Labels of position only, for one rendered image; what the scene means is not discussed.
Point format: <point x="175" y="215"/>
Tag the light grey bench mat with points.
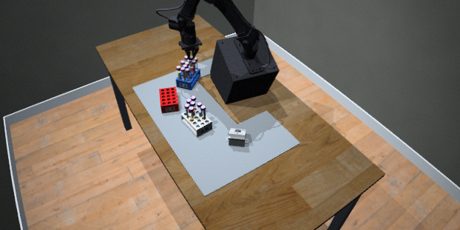
<point x="209" y="159"/>

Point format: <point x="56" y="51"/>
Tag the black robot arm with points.
<point x="247" y="36"/>

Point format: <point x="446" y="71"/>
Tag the white tube rack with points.
<point x="199" y="125"/>

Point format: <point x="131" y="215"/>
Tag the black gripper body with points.
<point x="190" y="43"/>

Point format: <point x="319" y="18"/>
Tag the red tube rack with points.
<point x="168" y="100"/>

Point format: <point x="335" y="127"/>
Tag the blue tube rack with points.
<point x="188" y="85"/>

